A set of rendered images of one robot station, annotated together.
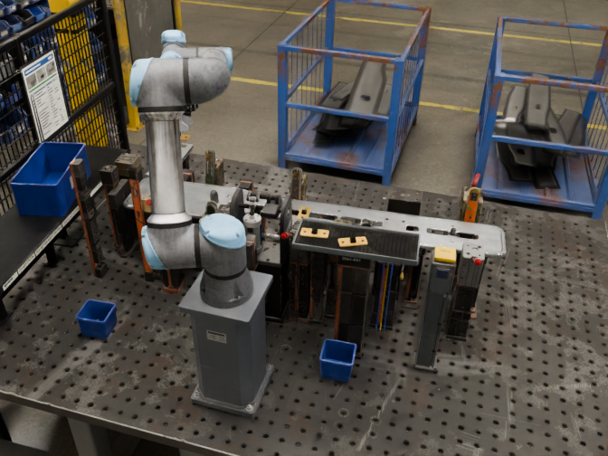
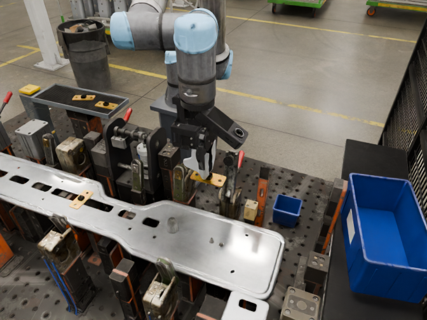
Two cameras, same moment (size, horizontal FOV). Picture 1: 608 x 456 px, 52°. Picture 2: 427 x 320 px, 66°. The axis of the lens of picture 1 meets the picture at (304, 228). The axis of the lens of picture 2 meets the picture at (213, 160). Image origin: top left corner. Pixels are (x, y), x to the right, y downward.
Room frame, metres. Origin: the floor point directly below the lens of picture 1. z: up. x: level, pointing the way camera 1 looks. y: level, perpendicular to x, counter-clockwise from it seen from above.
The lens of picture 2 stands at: (2.55, 0.57, 1.79)
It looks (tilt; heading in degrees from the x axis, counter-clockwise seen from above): 39 degrees down; 190
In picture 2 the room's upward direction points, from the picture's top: straight up
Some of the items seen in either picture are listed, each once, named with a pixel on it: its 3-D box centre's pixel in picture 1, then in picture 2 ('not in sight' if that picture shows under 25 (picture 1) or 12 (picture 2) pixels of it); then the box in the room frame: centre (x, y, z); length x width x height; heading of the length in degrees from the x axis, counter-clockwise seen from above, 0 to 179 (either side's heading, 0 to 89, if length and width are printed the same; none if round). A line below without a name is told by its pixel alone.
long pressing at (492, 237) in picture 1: (309, 213); (75, 200); (1.88, -0.02, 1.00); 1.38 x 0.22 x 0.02; 79
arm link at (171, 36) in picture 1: (174, 49); (196, 48); (1.96, 0.43, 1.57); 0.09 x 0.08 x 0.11; 7
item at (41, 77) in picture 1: (44, 96); not in sight; (2.17, 0.98, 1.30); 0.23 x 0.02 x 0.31; 169
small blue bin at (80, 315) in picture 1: (98, 319); (286, 211); (1.57, 0.70, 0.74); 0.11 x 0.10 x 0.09; 79
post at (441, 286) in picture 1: (433, 313); (47, 135); (1.45, -0.41, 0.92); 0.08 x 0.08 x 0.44; 79
